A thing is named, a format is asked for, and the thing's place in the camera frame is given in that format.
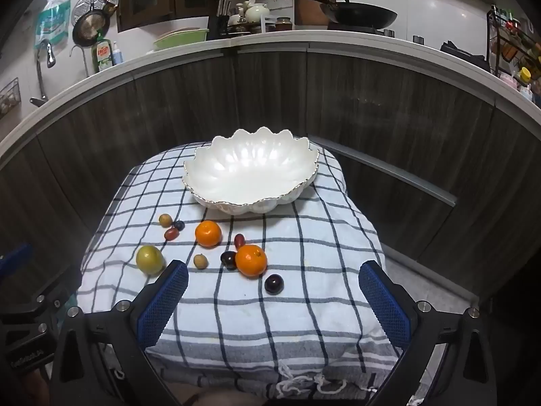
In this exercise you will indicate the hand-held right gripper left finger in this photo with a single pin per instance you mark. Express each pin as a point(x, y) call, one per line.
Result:
point(167, 300)

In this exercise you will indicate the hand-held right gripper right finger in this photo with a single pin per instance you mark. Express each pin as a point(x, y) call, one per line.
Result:
point(386, 304)

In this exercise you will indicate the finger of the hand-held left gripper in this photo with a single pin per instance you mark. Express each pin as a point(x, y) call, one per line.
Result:
point(17, 257)
point(59, 287)

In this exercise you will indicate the yellow-green round fruit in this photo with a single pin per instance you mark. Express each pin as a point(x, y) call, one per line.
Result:
point(149, 259)

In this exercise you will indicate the brown longan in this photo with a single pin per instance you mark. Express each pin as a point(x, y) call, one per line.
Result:
point(165, 220)
point(200, 261)

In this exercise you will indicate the red cherry tomato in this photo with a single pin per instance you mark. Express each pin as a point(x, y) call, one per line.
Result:
point(239, 241)
point(171, 233)

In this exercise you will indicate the dark purple plum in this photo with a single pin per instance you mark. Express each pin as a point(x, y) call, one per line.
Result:
point(228, 259)
point(273, 284)

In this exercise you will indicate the orange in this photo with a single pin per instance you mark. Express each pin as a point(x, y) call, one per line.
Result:
point(208, 234)
point(251, 261)

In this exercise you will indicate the white scalloped bowl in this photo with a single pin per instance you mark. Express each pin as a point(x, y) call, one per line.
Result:
point(249, 169)

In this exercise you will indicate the checked white cloth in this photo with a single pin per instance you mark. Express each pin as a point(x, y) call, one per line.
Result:
point(253, 325)

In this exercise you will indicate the chrome faucet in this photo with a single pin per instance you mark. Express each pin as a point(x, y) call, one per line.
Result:
point(40, 76)

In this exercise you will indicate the green dish soap bottle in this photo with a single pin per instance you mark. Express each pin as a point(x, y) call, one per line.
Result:
point(102, 55)

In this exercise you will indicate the small pump bottle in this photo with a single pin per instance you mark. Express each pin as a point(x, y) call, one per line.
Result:
point(117, 56)

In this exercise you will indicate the wooden kitchen cabinet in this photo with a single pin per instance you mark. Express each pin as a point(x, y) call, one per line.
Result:
point(270, 93)

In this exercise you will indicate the teal printed plastic bag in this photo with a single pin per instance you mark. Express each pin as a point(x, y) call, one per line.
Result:
point(53, 25)

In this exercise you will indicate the hanging frying pan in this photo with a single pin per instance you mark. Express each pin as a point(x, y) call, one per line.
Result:
point(88, 27)

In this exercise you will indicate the green plastic basin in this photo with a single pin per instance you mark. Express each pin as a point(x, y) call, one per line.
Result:
point(181, 40)

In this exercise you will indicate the perforated metal steamer tray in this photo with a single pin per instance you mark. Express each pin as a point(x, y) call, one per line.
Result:
point(84, 4)

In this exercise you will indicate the black cloth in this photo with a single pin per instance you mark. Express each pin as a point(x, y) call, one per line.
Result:
point(465, 53)

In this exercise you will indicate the yellow lid jar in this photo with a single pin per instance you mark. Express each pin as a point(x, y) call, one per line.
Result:
point(524, 75)

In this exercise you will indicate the black gas stove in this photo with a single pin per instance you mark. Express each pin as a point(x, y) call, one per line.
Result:
point(372, 29)

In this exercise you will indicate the black knife block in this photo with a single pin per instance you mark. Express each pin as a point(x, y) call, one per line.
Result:
point(217, 27)

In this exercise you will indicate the white teacup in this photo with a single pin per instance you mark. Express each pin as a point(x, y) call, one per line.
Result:
point(233, 20)

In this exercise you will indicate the black wok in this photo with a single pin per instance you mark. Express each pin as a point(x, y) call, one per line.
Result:
point(359, 15)

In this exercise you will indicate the white slatted rack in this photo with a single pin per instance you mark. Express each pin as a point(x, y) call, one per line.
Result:
point(268, 23)

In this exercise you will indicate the brown lidded jar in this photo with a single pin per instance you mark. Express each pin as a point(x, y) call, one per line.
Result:
point(283, 24)

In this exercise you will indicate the cream teapot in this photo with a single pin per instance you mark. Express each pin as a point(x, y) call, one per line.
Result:
point(257, 13)

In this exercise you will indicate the grey metal cabinet rail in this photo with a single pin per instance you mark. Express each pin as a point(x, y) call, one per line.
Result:
point(401, 177)

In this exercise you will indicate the white wall socket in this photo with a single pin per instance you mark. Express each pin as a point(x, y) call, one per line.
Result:
point(279, 3)

